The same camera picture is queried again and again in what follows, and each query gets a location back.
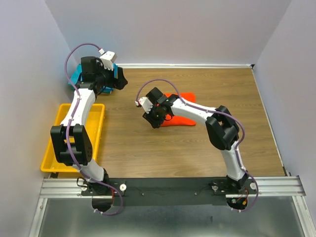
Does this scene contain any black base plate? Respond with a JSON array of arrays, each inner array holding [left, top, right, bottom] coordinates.
[[78, 177, 258, 213]]

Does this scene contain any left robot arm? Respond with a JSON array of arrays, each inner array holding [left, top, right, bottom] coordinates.
[[50, 52, 128, 195]]

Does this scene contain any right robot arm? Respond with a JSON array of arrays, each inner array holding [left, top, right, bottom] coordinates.
[[135, 87, 249, 194]]

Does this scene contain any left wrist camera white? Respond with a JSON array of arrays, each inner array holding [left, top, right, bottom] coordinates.
[[99, 48, 117, 71]]

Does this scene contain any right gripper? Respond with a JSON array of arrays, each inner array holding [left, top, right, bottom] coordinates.
[[142, 104, 165, 129]]

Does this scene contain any yellow plastic bin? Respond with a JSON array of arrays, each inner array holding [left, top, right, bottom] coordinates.
[[40, 103, 105, 173]]

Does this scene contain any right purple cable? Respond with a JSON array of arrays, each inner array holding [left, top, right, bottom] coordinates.
[[135, 79, 259, 213]]

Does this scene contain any white table edge strip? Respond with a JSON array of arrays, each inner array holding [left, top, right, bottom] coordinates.
[[118, 63, 253, 69]]

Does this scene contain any aluminium frame rail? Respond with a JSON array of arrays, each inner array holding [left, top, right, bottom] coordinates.
[[30, 176, 316, 237]]

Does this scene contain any teal folded t shirt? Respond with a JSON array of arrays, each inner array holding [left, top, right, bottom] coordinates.
[[70, 64, 82, 84]]

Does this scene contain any orange t shirt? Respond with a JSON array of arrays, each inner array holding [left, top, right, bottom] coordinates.
[[161, 92, 196, 127]]

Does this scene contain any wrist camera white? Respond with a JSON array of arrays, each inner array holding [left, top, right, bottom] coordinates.
[[134, 97, 154, 114], [99, 48, 117, 71]]

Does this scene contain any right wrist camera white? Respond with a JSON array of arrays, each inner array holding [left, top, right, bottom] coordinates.
[[134, 97, 154, 114]]

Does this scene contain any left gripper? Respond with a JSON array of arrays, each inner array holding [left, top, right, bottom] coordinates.
[[95, 62, 128, 89]]

